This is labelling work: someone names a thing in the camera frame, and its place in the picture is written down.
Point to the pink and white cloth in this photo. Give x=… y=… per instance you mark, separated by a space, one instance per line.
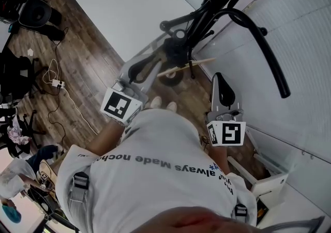
x=16 y=134

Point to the person's right forearm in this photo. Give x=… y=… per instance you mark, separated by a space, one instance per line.
x=219 y=157

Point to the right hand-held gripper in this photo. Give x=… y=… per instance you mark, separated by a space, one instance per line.
x=230 y=132

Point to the person's white shoe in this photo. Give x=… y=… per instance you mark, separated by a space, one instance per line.
x=156 y=102
x=172 y=106

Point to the person's left forearm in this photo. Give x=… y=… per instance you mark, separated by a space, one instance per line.
x=106 y=138

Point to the white paper scrap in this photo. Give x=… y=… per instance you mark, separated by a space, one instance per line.
x=30 y=52

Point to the black office chair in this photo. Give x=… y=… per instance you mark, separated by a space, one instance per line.
x=26 y=136
x=18 y=74

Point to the black metal stand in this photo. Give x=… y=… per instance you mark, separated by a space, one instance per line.
x=49 y=206

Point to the black metal coat rack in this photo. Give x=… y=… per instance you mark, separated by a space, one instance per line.
x=207 y=12

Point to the wooden stick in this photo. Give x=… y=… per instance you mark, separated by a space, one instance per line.
x=201 y=61

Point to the person's chin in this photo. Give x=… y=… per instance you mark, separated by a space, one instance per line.
x=196 y=220

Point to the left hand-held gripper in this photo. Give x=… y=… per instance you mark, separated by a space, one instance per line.
x=121 y=105

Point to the person's white right shoe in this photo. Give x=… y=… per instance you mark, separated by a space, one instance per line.
x=172 y=106

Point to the person's white left shoe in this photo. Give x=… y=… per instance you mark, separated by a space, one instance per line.
x=156 y=102

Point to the person's white printed t-shirt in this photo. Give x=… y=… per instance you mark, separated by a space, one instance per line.
x=155 y=175

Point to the white power strip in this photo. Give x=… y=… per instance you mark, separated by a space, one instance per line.
x=58 y=83

